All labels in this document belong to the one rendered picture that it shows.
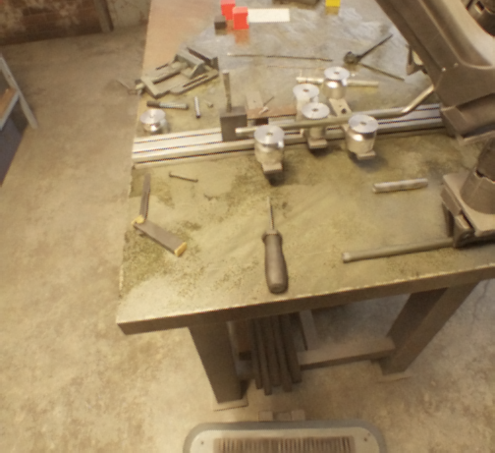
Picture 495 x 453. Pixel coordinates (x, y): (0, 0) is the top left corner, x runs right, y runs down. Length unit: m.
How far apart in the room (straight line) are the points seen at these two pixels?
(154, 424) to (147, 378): 0.16
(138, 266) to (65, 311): 1.13
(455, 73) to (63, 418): 1.46
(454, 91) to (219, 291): 0.38
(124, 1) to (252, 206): 3.32
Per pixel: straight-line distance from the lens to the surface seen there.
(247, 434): 1.11
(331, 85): 0.80
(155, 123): 0.78
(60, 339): 1.65
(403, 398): 1.47
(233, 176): 0.69
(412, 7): 0.38
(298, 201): 0.64
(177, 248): 0.58
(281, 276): 0.52
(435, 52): 0.41
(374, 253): 0.58
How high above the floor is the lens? 1.35
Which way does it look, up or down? 48 degrees down
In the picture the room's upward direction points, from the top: 3 degrees counter-clockwise
